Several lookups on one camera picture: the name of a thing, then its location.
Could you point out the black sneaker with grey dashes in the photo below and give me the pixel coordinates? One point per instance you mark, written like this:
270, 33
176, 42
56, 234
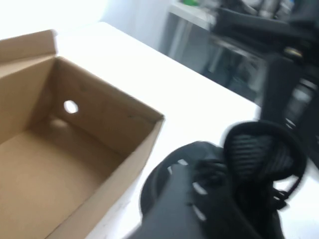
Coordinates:
224, 186

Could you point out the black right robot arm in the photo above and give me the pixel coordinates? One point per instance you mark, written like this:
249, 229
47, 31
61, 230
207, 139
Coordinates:
281, 87

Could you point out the brown cardboard shoe box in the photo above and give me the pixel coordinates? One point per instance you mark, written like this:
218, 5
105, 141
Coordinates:
62, 149

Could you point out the grey background cabinet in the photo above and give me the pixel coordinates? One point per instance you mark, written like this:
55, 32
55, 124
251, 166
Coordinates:
207, 54

